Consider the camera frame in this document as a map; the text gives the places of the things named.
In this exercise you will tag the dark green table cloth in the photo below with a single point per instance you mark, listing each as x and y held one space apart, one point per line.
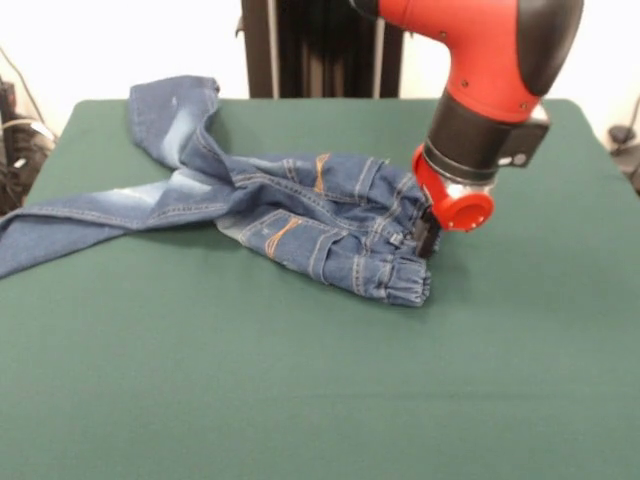
320 375

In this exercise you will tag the blue denim jeans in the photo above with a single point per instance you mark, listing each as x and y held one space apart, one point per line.
300 210

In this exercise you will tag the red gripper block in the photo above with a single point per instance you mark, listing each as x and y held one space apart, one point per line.
465 212

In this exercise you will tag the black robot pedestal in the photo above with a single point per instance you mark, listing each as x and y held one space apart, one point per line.
300 50

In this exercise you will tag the grey chair base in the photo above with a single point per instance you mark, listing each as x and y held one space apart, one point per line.
620 134

